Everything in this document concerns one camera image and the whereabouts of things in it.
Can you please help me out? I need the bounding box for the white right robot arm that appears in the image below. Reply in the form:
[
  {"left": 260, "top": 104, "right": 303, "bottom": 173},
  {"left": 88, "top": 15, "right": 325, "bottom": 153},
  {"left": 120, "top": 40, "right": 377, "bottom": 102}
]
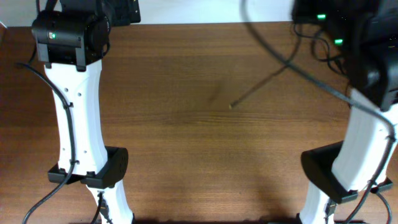
[{"left": 292, "top": 0, "right": 397, "bottom": 223}]

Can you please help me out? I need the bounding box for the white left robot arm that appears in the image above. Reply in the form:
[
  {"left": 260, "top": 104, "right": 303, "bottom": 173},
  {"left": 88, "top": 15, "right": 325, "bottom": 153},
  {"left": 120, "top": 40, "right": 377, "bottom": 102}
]
[{"left": 32, "top": 0, "right": 141, "bottom": 223}]

